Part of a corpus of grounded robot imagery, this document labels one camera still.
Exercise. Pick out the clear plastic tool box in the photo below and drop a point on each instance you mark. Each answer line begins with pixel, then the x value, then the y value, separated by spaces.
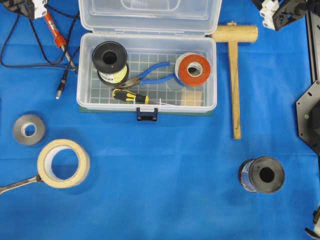
pixel 151 31

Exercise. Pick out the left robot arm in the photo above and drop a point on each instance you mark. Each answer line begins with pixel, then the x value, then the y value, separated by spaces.
pixel 32 9

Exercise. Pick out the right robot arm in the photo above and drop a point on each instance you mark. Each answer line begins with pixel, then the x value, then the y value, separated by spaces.
pixel 277 14

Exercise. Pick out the black box latch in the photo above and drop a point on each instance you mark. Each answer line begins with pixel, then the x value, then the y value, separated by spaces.
pixel 148 115

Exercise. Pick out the beige sandpaper piece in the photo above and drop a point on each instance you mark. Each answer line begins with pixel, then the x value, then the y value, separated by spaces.
pixel 191 98

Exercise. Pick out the yellow black screwdriver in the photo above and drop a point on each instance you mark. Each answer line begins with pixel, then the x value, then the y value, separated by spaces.
pixel 131 97

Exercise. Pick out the red tape roll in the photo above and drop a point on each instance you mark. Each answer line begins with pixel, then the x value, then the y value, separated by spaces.
pixel 192 69

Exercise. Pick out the blue table cloth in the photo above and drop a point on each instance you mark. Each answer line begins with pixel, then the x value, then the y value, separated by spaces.
pixel 173 179

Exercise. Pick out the wooden mallet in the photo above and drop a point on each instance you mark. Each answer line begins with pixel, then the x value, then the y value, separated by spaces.
pixel 232 34

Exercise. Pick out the black spool blue label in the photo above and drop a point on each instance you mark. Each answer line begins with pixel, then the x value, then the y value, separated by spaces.
pixel 261 175

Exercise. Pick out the beige masking tape roll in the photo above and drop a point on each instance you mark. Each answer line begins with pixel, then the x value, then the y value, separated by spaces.
pixel 63 175

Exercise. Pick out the orange soldering iron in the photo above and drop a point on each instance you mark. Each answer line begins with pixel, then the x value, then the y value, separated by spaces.
pixel 59 40

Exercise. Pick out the steel wrench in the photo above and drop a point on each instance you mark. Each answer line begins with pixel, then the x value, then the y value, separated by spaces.
pixel 34 179

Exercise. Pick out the grey tape roll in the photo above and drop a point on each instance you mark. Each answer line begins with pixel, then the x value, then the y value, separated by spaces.
pixel 29 129

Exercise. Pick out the black white gripper part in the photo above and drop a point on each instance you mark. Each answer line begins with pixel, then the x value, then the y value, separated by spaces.
pixel 315 232

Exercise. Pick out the white cable tie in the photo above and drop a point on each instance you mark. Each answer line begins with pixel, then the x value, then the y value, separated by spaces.
pixel 167 103

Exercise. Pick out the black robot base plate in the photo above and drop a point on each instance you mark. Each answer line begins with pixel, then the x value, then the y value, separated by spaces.
pixel 308 117

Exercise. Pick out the aluminium frame rail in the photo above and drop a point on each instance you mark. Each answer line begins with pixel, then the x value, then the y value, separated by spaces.
pixel 313 37

